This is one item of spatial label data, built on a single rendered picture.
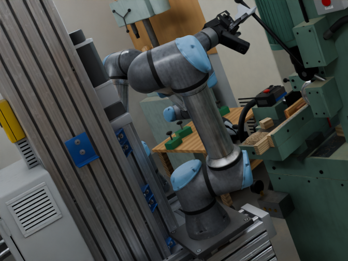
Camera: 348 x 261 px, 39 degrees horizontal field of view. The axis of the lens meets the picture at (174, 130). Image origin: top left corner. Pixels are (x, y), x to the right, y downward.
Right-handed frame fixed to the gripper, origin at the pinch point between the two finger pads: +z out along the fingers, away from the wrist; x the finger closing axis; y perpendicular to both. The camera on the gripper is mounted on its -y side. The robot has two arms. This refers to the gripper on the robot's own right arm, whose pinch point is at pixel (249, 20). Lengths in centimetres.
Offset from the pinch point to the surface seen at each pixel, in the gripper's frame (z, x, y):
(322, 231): -10, 43, -80
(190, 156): 82, 228, 10
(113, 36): 119, 247, 157
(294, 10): 5.3, -14.0, -10.6
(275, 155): -20, 20, -44
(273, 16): 4.0, -6.0, -5.6
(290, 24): 6.7, -7.0, -12.0
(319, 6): -4.8, -29.2, -19.4
